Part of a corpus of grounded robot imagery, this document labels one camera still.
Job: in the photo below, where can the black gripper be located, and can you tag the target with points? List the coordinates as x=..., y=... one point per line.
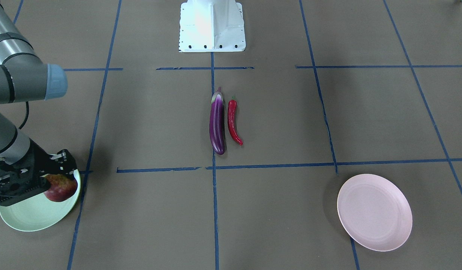
x=39, y=155

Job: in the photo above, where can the red-green pomegranate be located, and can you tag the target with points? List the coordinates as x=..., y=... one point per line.
x=61, y=187

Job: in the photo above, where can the red chili pepper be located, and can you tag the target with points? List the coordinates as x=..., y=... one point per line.
x=231, y=121

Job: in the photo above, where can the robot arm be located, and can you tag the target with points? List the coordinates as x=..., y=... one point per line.
x=23, y=78

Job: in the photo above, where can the green plate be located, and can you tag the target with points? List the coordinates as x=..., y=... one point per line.
x=38, y=213

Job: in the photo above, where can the purple eggplant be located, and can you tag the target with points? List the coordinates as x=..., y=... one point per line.
x=216, y=123

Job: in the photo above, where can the pink plate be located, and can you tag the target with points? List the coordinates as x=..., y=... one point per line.
x=374, y=212

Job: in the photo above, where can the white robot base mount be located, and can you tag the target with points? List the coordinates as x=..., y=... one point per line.
x=211, y=26

